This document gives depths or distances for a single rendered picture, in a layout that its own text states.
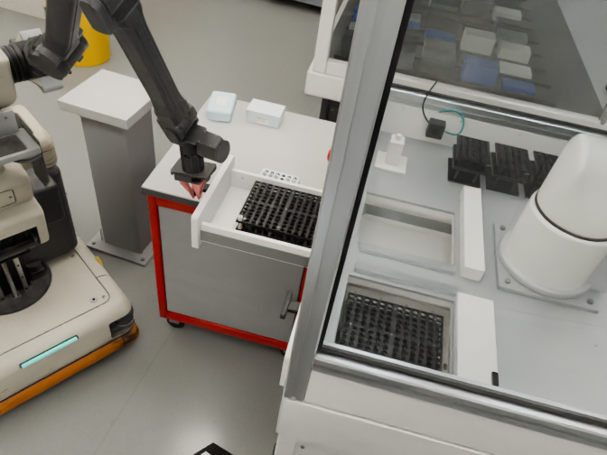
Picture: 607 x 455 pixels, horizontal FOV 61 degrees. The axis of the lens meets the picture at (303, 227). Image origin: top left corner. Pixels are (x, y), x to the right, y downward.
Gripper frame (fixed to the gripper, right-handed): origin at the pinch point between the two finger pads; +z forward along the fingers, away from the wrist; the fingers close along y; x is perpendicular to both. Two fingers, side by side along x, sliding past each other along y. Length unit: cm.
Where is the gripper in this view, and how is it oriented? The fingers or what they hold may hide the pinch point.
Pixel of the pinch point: (196, 195)
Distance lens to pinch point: 140.6
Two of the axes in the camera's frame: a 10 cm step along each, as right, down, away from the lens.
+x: 2.4, -6.4, 7.3
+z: -0.5, 7.5, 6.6
